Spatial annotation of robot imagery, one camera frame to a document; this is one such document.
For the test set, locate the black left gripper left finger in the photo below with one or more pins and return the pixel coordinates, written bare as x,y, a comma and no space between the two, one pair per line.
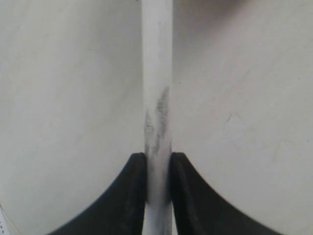
120,209

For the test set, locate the white drumstick one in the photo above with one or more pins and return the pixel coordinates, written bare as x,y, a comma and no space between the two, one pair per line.
157,52

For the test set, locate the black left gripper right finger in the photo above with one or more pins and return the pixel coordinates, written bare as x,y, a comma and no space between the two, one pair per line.
199,210

